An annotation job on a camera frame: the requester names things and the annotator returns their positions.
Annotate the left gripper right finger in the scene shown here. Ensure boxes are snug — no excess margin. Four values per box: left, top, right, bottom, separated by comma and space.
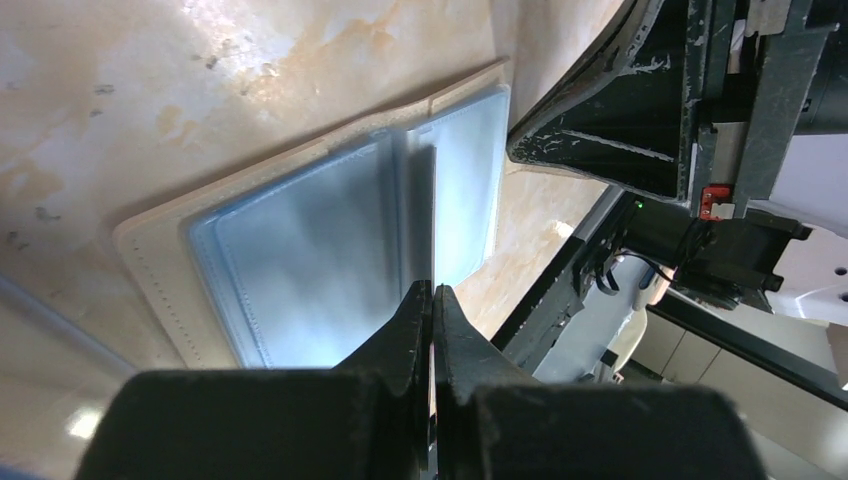
433, 285, 766, 479

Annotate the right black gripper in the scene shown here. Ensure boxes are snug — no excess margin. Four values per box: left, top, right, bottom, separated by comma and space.
507, 1, 847, 219

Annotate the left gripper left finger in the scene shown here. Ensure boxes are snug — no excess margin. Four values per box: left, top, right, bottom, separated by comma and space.
76, 281, 432, 479

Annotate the clear plastic card tray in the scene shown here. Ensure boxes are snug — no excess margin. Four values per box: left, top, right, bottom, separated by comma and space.
1, 277, 137, 479

